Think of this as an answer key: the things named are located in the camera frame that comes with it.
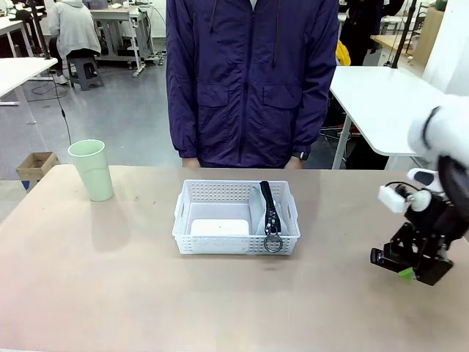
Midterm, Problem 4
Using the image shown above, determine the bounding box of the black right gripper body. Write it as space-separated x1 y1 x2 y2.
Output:
402 192 459 243

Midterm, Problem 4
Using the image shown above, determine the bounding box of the black stapler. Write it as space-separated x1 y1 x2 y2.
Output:
369 247 454 287

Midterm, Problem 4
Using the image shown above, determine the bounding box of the grey pencil case black zipper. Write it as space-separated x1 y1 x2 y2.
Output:
248 180 285 254

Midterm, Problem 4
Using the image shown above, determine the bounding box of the white rectangular box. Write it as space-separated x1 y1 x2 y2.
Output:
189 219 253 236

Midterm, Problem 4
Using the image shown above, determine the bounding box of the pale green plastic cup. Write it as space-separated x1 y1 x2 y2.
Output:
67 139 115 202

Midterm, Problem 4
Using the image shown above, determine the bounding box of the person's left forearm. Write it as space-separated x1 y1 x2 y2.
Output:
291 73 339 157

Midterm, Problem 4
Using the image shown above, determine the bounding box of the person's right forearm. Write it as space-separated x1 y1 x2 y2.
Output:
166 73 201 159

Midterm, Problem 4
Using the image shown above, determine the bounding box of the white perforated plastic basket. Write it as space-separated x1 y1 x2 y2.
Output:
171 178 302 256

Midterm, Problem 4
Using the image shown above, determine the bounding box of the large white side table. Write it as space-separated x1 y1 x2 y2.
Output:
328 65 450 172

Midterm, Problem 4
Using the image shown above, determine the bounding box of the black clamp pole slanted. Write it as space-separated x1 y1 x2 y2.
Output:
390 0 418 70

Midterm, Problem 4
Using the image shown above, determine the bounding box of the tall brown cardboard panel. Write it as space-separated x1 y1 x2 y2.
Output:
416 7 446 70

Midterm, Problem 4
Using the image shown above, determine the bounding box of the wooden background table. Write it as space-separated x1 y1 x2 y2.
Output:
370 33 422 62

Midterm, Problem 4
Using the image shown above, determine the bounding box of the yellow garment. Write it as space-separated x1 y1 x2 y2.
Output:
336 39 352 67

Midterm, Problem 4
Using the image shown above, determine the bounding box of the background person in black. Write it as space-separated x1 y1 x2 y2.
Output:
339 0 385 67

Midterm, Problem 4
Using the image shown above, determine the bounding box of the person in dark blue jacket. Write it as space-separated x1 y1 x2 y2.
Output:
165 0 340 169

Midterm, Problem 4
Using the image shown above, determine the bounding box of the grey plastic step stool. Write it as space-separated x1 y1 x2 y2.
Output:
66 54 106 92

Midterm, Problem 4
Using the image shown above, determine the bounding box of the white background workbench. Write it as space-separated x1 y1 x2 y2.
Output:
89 5 157 78

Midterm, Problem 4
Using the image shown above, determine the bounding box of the small open cardboard box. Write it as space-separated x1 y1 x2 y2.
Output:
15 151 62 194

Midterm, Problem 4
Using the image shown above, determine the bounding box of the background person in grey hoodie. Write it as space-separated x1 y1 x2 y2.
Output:
47 0 103 86

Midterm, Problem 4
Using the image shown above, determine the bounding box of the black clamp pole upright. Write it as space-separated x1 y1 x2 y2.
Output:
27 0 52 62

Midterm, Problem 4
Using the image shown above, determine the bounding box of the white table with black pole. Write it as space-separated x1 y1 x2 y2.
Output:
0 56 59 125

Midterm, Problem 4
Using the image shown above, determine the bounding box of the black right arm cable sleeve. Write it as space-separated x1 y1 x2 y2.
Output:
437 153 469 243

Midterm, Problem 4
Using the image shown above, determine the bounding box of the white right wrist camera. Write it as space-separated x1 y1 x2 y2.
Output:
378 181 433 214

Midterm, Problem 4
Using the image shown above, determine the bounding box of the black floor cable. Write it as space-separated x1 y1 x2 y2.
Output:
51 71 73 146

